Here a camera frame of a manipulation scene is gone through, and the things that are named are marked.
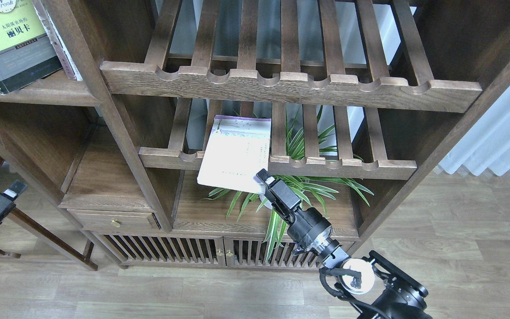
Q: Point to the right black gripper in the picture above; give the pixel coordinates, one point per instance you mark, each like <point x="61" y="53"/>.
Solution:
<point x="307" y="228"/>

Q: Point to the white and purple book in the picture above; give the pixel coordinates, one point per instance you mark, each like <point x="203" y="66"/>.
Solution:
<point x="238" y="148"/>

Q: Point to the green and black book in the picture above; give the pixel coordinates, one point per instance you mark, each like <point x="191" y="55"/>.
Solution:
<point x="26" y="53"/>

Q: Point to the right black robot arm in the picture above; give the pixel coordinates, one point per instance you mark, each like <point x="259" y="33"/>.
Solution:
<point x="375" y="287"/>

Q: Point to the white plant pot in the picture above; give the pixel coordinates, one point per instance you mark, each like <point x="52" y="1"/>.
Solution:
<point x="267" y="203"/>

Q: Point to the green spider plant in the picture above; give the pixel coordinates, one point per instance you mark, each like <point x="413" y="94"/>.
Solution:
<point x="304" y="187"/>

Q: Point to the dark wooden bookshelf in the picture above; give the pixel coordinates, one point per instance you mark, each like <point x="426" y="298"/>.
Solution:
<point x="386" y="88"/>

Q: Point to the brass drawer knob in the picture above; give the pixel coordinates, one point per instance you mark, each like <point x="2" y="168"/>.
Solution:
<point x="115" y="223"/>

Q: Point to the white standing book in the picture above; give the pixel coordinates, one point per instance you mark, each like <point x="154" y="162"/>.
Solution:
<point x="62" y="52"/>

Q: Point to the white curtain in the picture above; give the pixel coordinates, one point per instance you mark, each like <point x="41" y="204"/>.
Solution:
<point x="487" y="145"/>

